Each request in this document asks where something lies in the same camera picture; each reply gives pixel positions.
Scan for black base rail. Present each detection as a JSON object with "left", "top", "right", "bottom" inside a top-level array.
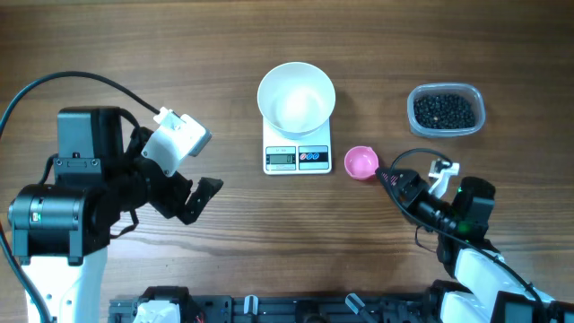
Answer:
[{"left": 108, "top": 286, "right": 441, "bottom": 323}]

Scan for white digital kitchen scale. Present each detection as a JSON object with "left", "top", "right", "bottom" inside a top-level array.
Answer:
[{"left": 263, "top": 119, "right": 333, "bottom": 176}]

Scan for black beans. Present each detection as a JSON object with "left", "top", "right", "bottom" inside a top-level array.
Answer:
[{"left": 413, "top": 94, "right": 476, "bottom": 130}]

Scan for clear plastic food container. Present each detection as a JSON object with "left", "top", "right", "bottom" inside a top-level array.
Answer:
[{"left": 407, "top": 83, "right": 486, "bottom": 138}]

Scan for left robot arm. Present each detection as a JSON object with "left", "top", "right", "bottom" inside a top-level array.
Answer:
[{"left": 3, "top": 107, "right": 222, "bottom": 322}]

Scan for pink measuring scoop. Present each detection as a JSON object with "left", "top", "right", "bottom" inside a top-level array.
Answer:
[{"left": 344, "top": 146, "right": 379, "bottom": 180}]

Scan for white bowl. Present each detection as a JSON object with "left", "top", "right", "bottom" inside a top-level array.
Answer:
[{"left": 257, "top": 62, "right": 336, "bottom": 138}]

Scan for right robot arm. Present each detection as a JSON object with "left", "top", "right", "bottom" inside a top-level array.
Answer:
[{"left": 375, "top": 168, "right": 573, "bottom": 322}]

